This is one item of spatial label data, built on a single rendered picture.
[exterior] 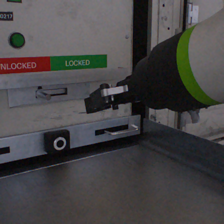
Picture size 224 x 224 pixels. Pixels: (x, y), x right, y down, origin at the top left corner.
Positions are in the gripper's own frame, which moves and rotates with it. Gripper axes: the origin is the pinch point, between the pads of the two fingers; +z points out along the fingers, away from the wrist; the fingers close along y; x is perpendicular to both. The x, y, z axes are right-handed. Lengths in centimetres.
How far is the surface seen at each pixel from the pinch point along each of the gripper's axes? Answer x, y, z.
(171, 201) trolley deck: -20.7, 9.7, -3.9
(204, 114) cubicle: -6, 49, 19
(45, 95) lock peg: 4.8, -3.7, 16.0
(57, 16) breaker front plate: 22.9, 2.1, 14.8
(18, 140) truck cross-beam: -3.8, -9.4, 23.1
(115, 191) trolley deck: -17.7, 3.1, 4.5
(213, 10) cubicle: 24, 50, 8
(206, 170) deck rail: -18.6, 25.4, 0.7
